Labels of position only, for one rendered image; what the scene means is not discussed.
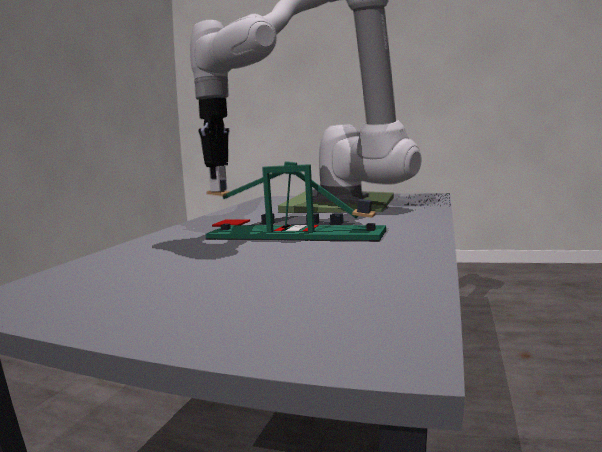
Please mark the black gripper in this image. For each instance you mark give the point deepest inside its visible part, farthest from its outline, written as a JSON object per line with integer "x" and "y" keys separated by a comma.
{"x": 213, "y": 110}

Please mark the red flat square plate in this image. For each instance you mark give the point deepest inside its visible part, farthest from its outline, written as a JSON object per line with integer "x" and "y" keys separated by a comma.
{"x": 232, "y": 222}

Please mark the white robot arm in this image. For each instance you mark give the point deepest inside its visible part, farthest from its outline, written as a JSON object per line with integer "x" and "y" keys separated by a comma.
{"x": 384, "y": 153}

